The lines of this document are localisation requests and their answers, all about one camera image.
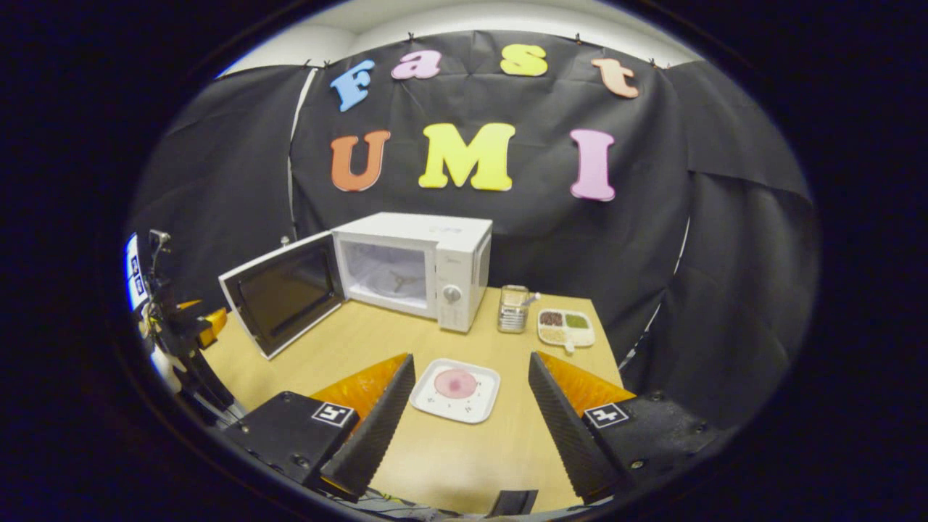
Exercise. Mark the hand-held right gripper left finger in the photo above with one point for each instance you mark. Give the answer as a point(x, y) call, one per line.
point(373, 442)

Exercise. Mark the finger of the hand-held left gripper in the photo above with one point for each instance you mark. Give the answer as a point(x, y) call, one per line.
point(214, 326)

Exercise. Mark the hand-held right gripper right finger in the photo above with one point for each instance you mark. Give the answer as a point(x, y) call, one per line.
point(573, 435)

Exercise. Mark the white square plate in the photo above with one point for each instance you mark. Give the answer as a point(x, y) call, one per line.
point(435, 406)

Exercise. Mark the pink round food slice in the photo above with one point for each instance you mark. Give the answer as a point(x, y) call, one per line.
point(455, 384)

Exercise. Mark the white microwave oven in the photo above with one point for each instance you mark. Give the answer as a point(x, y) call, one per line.
point(464, 254)

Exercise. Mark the glass microwave turntable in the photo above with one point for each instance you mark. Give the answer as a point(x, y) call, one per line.
point(395, 284)

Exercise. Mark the white divided dish with grains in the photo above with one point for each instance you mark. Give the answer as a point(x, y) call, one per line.
point(565, 335)

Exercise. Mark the ribbed glass jar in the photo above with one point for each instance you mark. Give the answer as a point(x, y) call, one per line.
point(513, 315)

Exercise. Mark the small grey spoon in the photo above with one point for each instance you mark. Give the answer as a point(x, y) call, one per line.
point(533, 296)

